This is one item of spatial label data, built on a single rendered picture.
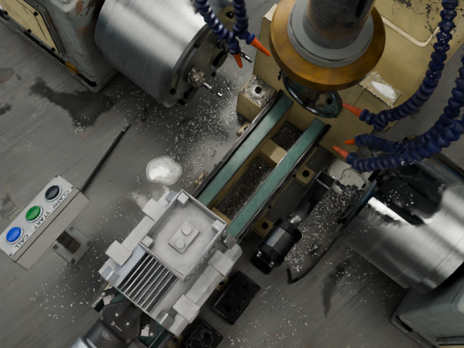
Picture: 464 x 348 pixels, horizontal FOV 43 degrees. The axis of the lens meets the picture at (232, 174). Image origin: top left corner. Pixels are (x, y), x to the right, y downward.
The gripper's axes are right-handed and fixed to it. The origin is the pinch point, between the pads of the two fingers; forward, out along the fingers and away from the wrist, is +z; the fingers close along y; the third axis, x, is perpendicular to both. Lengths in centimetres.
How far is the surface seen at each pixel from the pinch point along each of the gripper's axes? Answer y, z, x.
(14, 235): 24.3, -14.3, -4.7
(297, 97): 2.3, 43.0, 15.0
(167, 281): -2.6, -3.4, -6.2
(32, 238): 21.3, -12.7, -4.8
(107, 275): 6.3, -9.3, -5.4
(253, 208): -5.0, 17.7, 15.7
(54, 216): 21.1, -7.3, -3.7
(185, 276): -4.9, -0.7, -9.7
